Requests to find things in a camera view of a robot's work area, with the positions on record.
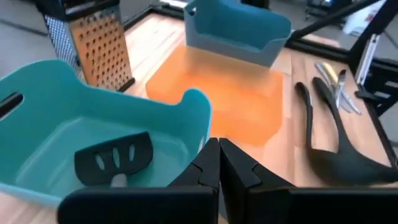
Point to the silver aluminium extrusion bar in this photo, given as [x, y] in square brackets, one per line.
[367, 59]

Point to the orange translucent plastic bin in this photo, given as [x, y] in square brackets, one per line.
[224, 87]

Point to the black aluminium table frame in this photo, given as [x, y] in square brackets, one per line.
[320, 52]

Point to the white cabinet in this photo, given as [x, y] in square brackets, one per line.
[357, 21]

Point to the light teal plastic bin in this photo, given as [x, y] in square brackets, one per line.
[46, 140]

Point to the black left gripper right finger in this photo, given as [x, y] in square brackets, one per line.
[248, 196]

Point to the black plastic serving spoon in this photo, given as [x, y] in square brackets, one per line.
[367, 169]

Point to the dark teal plastic bin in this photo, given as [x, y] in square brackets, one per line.
[236, 28]

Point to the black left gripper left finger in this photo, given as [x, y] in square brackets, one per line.
[186, 202]

